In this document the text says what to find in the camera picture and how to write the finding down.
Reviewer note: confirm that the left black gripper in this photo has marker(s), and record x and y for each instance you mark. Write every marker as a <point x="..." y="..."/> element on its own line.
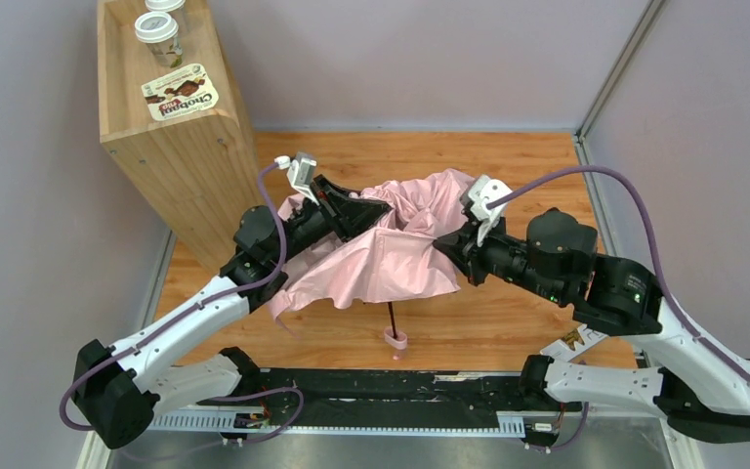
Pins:
<point x="330" y="209"/>

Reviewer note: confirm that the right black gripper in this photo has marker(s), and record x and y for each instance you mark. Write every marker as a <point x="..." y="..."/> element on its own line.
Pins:
<point x="469" y="245"/>

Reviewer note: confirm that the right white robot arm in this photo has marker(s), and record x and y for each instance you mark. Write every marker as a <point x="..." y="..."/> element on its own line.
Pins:
<point x="694" y="391"/>

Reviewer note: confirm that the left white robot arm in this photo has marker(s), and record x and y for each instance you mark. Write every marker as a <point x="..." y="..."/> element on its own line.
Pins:
<point x="120" y="388"/>

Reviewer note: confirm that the white logo label plate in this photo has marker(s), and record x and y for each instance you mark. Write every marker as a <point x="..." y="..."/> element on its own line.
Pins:
<point x="573" y="344"/>

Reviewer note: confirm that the wooden shelf box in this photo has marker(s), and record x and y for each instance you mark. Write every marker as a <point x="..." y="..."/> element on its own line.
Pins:
<point x="197" y="171"/>

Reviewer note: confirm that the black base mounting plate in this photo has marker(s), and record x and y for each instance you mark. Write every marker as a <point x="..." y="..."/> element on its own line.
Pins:
<point x="369" y="398"/>

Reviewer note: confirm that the Chobani yogurt container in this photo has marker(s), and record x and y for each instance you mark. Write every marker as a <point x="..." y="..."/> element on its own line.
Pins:
<point x="183" y="91"/>

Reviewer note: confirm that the paper cup with white lid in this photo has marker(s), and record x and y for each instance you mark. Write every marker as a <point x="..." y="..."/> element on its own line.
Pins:
<point x="160" y="33"/>

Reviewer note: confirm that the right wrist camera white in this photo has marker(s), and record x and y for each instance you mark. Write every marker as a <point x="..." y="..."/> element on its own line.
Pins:
<point x="476" y="201"/>

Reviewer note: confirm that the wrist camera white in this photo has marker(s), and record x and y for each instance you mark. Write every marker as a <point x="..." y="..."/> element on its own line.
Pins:
<point x="300" y="170"/>
<point x="476" y="201"/>

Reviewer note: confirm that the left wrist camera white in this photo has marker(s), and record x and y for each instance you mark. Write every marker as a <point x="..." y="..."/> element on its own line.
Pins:
<point x="300" y="170"/>

